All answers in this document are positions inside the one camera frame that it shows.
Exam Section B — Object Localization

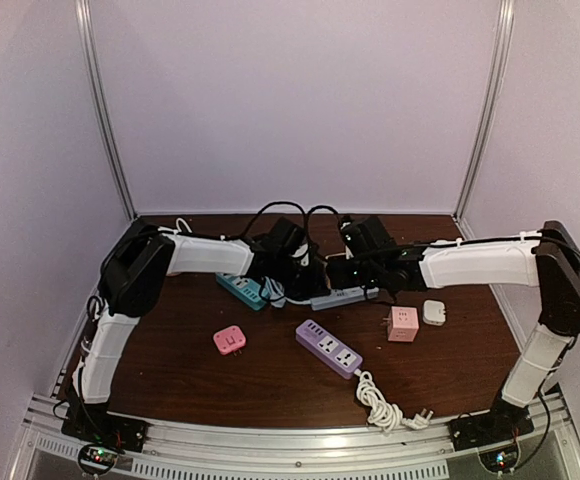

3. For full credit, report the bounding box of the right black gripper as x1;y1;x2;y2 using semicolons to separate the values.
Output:
326;256;384;292

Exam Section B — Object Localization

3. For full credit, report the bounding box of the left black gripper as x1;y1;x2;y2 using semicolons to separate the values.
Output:
273;257;330;303

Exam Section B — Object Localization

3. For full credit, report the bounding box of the teal power strip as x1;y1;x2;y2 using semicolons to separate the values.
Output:
215;273;267;311

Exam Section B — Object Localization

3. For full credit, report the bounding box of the pink cube socket adapter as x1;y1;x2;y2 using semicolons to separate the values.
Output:
384;306;419;343

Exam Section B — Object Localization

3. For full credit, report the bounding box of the blue-grey power strip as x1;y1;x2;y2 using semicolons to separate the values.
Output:
309;287;379;311

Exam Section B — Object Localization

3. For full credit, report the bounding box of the white plug adapter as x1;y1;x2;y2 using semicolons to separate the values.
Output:
422;299;446;326

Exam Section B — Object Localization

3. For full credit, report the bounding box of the purple power strip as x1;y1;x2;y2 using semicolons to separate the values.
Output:
295;319;363;380

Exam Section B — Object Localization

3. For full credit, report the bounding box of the pink square plug adapter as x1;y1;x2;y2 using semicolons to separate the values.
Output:
212;325;247;356

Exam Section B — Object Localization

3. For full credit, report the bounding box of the beige cube socket adapter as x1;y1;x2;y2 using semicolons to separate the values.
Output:
325;253;348;260

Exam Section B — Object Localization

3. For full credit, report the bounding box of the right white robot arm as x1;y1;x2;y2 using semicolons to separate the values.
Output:
325;216;580;442

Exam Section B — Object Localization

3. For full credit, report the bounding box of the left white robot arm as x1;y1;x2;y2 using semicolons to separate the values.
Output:
73;218;328;444

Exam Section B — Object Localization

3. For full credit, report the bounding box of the light blue bundled cord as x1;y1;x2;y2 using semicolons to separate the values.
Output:
258;277;316;309

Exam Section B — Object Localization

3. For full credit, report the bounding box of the white bundled power cord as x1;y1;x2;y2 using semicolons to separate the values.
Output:
355;368;434;434

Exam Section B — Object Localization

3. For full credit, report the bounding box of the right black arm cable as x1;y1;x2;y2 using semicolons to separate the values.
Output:
307;203;580;334

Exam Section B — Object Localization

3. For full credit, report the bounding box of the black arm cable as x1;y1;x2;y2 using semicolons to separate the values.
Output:
84;200;311;321
307;203;580;334

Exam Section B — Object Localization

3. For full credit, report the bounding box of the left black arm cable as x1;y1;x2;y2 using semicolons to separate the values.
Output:
84;200;311;321

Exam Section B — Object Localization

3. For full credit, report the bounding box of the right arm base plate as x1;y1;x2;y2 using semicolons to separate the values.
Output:
448;404;534;451

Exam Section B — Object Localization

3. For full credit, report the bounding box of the aluminium front rail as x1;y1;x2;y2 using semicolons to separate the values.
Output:
5;393;580;479

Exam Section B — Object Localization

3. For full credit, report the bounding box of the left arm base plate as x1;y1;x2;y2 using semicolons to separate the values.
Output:
61;407;148;452

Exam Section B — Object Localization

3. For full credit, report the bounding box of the right aluminium corner post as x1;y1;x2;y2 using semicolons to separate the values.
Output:
453;0;515;224

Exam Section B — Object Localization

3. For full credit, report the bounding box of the aluminium corner post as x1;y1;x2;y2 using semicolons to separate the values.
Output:
453;0;515;224
75;0;137;220

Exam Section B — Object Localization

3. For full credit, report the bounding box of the left aluminium corner post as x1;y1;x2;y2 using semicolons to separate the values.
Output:
75;0;137;220

